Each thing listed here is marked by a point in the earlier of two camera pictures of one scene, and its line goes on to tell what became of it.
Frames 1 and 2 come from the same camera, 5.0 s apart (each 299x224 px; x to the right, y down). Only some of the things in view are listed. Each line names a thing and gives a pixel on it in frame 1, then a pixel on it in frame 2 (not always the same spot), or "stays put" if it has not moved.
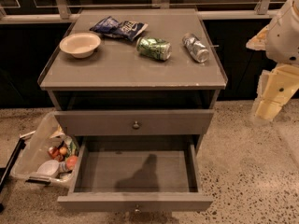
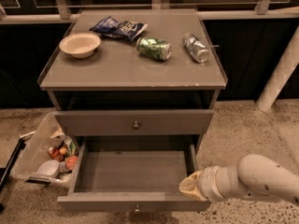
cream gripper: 284,36 to 207,181
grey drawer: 135,174 stays put
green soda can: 153,49 stays put
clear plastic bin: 48,156 stays put
